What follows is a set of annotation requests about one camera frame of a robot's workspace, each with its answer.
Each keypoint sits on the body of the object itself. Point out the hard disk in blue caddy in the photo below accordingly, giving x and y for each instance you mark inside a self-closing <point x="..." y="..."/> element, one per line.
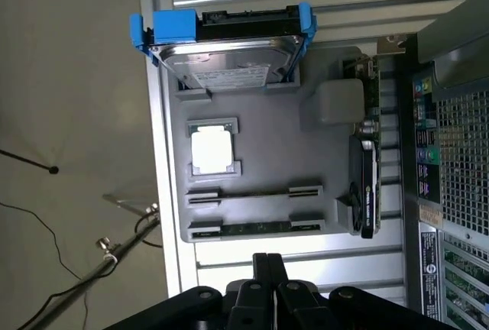
<point x="229" y="59"/>

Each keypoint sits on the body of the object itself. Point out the graphics card with black fan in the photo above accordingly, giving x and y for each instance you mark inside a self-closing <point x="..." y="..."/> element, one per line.
<point x="368" y="192"/>

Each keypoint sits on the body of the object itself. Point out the clear acrylic plate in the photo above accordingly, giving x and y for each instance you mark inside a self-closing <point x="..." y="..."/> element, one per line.
<point x="126" y="202"/>

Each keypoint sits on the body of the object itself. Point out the black tripod leg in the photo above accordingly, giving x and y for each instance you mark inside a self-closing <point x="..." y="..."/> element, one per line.
<point x="52" y="170"/>

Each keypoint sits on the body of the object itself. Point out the silver CPU chip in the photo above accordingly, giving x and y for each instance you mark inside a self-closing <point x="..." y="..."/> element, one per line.
<point x="212" y="150"/>

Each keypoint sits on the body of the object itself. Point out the grey metal PC case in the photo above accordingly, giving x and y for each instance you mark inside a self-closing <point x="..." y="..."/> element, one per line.
<point x="458" y="154"/>

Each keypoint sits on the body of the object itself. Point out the grey plastic parts rack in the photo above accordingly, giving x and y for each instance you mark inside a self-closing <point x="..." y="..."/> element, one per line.
<point x="267" y="135"/>

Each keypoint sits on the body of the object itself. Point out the black light stand pole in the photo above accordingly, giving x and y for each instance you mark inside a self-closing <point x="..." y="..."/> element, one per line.
<point x="95" y="269"/>

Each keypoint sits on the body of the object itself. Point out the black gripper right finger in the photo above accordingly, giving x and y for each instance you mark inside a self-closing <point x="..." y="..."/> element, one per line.
<point x="276" y="269"/>

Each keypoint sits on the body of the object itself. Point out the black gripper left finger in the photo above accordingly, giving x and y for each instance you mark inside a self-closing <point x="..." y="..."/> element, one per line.
<point x="260" y="269"/>

